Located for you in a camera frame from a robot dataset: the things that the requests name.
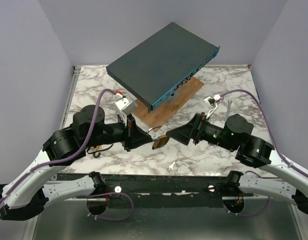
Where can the wooden board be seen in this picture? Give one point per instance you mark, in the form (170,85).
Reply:
(168,108)

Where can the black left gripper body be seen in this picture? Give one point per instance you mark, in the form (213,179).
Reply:
(128,135)

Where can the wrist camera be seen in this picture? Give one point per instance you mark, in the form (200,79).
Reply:
(212,103)
(125,107)

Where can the yellow padlock with black shackle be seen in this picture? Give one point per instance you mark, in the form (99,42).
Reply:
(94,151)

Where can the dark network switch box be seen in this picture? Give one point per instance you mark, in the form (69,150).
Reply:
(153,70)

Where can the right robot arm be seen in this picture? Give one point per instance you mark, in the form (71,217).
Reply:
(252,151)

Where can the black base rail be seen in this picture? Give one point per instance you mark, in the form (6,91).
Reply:
(116,191)

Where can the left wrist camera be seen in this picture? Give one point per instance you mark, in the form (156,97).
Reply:
(125,107)

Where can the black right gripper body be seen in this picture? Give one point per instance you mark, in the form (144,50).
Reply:
(205,130)

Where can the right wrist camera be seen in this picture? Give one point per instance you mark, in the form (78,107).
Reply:
(212,103)

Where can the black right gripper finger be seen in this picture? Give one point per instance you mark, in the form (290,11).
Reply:
(182,134)
(191,125)

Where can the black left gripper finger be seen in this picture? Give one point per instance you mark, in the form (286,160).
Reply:
(139,136)
(135,145)

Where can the large brass padlock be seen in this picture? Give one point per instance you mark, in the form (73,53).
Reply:
(160,141)

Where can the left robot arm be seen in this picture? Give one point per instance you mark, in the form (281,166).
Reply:
(28,195)

